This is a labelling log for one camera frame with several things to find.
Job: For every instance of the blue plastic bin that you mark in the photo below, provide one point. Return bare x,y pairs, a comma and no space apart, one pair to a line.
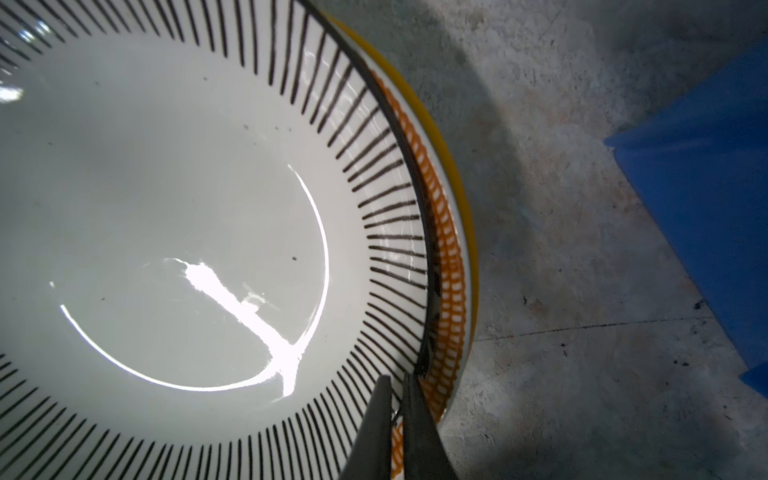
700,168

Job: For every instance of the yellow rim patterned plate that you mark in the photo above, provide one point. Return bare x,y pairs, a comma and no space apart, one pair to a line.
451,336

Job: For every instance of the black striped white plate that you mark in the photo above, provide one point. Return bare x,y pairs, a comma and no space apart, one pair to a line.
214,241

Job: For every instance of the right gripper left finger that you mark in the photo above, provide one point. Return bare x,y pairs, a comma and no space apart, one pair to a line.
371,454

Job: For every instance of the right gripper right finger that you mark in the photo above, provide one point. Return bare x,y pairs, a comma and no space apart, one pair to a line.
424,455

